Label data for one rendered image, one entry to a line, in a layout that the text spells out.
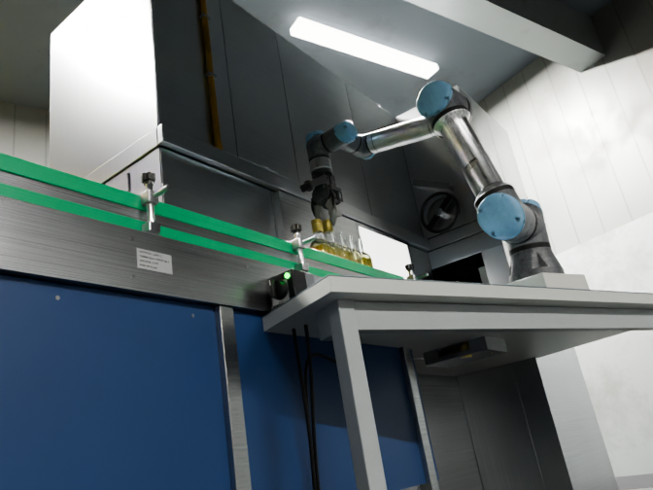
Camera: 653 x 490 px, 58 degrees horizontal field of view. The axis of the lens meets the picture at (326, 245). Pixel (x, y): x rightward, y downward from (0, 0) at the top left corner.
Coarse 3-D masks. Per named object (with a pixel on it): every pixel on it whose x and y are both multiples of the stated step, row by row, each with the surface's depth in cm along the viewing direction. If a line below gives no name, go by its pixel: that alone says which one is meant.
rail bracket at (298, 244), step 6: (294, 228) 151; (300, 228) 152; (294, 234) 152; (294, 240) 150; (300, 240) 150; (306, 240) 149; (312, 240) 148; (294, 246) 150; (300, 246) 149; (300, 252) 150; (300, 258) 149; (300, 264) 148; (306, 264) 149; (300, 270) 147; (306, 270) 148
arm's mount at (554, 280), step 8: (544, 272) 154; (520, 280) 159; (528, 280) 157; (536, 280) 155; (544, 280) 153; (552, 280) 155; (560, 280) 157; (568, 280) 159; (576, 280) 161; (584, 280) 163; (568, 288) 158; (576, 288) 160; (584, 288) 162
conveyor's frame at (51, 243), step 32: (0, 224) 89; (32, 224) 93; (64, 224) 98; (96, 224) 103; (0, 256) 87; (32, 256) 91; (64, 256) 96; (96, 256) 101; (128, 256) 106; (160, 256) 112; (192, 256) 119; (224, 256) 127; (96, 288) 101; (128, 288) 104; (160, 288) 109; (192, 288) 116; (224, 288) 123; (256, 288) 131
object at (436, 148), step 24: (408, 120) 314; (480, 120) 314; (408, 144) 311; (432, 144) 302; (504, 144) 339; (408, 168) 308; (432, 168) 299; (456, 168) 291; (504, 168) 320; (432, 192) 296; (456, 192) 288; (432, 240) 291; (456, 240) 284; (480, 240) 276; (432, 264) 288; (456, 264) 287; (480, 264) 294
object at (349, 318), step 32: (320, 320) 121; (352, 320) 116; (384, 320) 121; (416, 320) 126; (448, 320) 131; (480, 320) 137; (512, 320) 144; (544, 320) 151; (576, 320) 159; (608, 320) 168; (640, 320) 177; (352, 352) 113; (352, 384) 110; (352, 416) 109; (352, 448) 108; (384, 480) 105
